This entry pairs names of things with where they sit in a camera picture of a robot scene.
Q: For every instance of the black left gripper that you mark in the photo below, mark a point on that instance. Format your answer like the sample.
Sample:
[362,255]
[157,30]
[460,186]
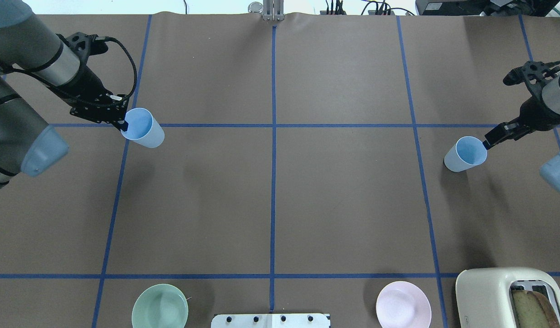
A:
[89,86]

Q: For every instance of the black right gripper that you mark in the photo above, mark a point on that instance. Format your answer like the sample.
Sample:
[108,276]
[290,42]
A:
[533,112]

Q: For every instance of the light blue cup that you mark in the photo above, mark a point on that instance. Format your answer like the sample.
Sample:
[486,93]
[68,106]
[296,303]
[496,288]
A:
[466,153]
[143,128]

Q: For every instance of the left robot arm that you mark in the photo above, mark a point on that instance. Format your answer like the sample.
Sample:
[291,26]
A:
[29,144]

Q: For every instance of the cream toaster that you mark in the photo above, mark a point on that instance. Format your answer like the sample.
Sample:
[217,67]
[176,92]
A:
[483,295]

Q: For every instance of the bread slice in toaster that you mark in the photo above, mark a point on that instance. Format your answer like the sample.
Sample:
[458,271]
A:
[533,310]

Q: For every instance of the green bowl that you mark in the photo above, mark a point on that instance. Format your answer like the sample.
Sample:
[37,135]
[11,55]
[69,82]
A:
[160,306]

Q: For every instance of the pink bowl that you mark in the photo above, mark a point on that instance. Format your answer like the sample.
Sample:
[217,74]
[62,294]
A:
[403,305]

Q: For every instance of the aluminium frame post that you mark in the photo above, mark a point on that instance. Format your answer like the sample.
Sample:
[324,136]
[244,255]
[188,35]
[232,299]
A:
[273,10]

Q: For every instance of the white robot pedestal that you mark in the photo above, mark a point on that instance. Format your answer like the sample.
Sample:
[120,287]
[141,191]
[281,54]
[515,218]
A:
[272,320]

